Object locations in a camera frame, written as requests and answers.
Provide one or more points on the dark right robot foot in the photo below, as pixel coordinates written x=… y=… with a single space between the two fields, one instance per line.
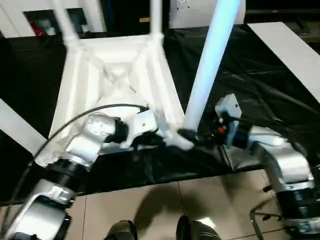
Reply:
x=197 y=230

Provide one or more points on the black bar with red light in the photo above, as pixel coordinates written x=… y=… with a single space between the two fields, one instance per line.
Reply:
x=287 y=11

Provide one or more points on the chrome tube frame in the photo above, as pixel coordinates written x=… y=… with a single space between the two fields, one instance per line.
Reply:
x=253 y=220

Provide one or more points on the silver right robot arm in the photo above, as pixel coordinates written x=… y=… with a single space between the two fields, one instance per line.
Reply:
x=287 y=160

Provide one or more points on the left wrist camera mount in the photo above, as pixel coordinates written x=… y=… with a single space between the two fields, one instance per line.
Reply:
x=145 y=122

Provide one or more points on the dark left robot foot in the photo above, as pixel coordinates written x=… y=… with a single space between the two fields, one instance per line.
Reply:
x=121 y=231

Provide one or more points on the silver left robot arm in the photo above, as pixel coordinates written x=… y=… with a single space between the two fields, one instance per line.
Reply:
x=95 y=130

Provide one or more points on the dark robot foot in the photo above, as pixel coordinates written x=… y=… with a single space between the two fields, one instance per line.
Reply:
x=197 y=230
x=121 y=231

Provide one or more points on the white panel with screw holes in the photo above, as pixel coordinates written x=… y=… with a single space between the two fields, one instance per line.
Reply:
x=190 y=15

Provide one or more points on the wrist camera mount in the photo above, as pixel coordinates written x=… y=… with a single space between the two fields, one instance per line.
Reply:
x=230 y=102
x=145 y=122

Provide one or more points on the white glass-door cabinet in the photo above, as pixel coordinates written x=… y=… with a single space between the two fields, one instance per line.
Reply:
x=95 y=15

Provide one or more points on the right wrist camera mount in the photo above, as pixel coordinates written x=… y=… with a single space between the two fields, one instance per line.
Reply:
x=230 y=102

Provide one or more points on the flat white board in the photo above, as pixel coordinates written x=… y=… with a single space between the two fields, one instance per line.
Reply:
x=287 y=50

